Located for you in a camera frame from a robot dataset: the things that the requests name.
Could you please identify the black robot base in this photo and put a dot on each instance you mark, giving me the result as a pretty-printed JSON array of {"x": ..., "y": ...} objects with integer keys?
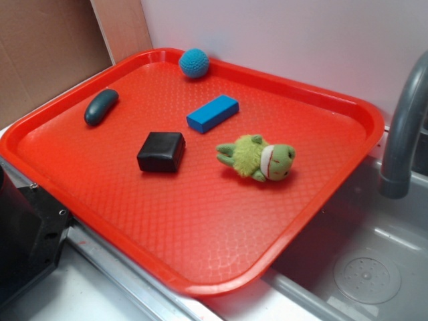
[{"x": 33, "y": 228}]

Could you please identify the red plastic tray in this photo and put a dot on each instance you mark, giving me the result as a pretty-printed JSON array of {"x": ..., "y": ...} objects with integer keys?
[{"x": 203, "y": 230}]

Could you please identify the green plush frog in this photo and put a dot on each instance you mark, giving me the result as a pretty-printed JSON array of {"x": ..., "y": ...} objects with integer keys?
[{"x": 252, "y": 156}]

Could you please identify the black square box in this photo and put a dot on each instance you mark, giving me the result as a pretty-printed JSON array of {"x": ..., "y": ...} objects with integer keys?
[{"x": 161, "y": 152}]

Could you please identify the blue rectangular block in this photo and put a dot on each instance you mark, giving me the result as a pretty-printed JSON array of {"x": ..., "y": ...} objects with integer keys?
[{"x": 212, "y": 113}]

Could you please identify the teal crocheted ball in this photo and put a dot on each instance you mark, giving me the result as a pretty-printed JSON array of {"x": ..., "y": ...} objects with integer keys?
[{"x": 194, "y": 63}]

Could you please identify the dark teal oblong object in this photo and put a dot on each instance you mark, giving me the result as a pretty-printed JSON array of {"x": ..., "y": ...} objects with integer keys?
[{"x": 99, "y": 106}]

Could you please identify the grey plastic sink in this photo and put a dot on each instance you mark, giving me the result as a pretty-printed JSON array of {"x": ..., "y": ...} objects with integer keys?
[{"x": 356, "y": 220}]

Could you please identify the grey sink faucet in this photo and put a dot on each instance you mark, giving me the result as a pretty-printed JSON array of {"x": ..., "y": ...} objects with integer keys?
[{"x": 406, "y": 147}]

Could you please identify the sink drain cover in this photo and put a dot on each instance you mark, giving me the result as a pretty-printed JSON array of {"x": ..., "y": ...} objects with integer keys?
[{"x": 366, "y": 279}]

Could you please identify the brown cardboard panel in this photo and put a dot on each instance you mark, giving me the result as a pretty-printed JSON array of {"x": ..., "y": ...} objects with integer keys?
[{"x": 48, "y": 47}]

